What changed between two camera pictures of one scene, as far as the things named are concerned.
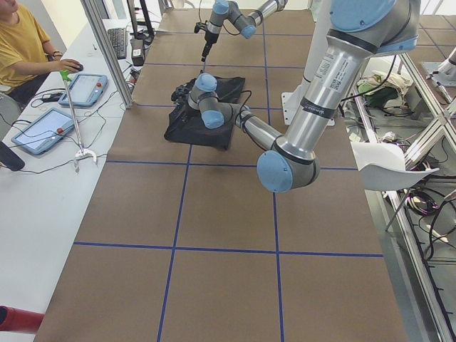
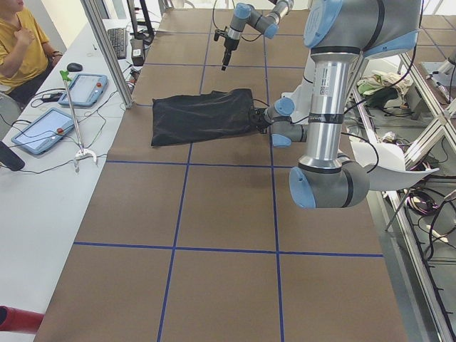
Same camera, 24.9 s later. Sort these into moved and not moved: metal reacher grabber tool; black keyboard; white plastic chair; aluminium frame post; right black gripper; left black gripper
Moved: left black gripper; right black gripper
Not moved: black keyboard; aluminium frame post; metal reacher grabber tool; white plastic chair
